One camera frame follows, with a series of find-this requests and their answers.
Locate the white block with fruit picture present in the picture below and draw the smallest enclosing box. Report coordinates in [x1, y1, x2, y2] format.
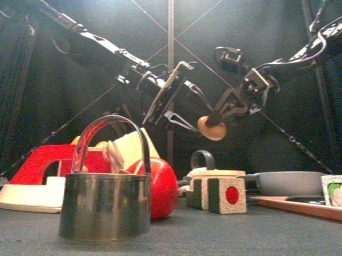
[321, 174, 342, 208]

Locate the grey vertical frame pole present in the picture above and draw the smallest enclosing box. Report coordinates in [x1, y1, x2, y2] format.
[166, 0, 177, 166]

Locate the red and white toy iron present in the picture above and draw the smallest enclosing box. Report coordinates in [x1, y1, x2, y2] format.
[0, 143, 114, 215]

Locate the thin diagonal brace cord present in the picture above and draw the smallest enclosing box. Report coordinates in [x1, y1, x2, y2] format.
[130, 0, 334, 165]
[0, 0, 223, 176]

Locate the tan toy egg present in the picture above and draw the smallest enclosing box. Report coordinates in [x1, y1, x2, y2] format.
[197, 115, 229, 142]

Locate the pinkish wooden tray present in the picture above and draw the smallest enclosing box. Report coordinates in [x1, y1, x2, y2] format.
[250, 195, 342, 222]

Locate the grey toy pan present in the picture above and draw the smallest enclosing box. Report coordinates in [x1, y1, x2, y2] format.
[238, 170, 328, 197]

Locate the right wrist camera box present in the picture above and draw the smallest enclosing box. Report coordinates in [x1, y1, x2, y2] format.
[214, 46, 246, 75]

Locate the steel pot with arched handle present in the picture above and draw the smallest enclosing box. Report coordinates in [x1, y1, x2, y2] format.
[58, 114, 154, 242]

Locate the green white red-dot block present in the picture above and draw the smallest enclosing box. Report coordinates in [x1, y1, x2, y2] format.
[207, 176, 249, 215]
[185, 178, 211, 211]

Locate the white cup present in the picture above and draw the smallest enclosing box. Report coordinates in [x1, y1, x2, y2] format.
[179, 149, 247, 201]

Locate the black round disc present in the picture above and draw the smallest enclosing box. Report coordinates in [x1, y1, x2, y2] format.
[285, 194, 328, 205]

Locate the red round toy fruit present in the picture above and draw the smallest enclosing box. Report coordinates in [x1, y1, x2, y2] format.
[126, 157, 181, 220]

